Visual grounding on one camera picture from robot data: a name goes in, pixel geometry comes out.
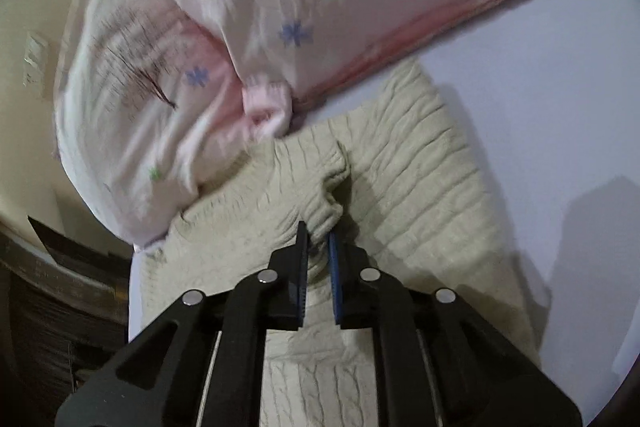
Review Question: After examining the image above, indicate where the cream cable-knit sweater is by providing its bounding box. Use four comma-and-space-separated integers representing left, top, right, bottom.
136, 58, 544, 427

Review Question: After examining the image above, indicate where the pink floral pillow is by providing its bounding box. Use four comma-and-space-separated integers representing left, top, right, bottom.
54, 0, 506, 246

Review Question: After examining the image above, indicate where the white bed sheet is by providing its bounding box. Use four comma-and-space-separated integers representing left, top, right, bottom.
127, 0, 640, 427

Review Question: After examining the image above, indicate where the white wall switch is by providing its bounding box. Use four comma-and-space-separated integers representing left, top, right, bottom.
23, 31, 49, 100

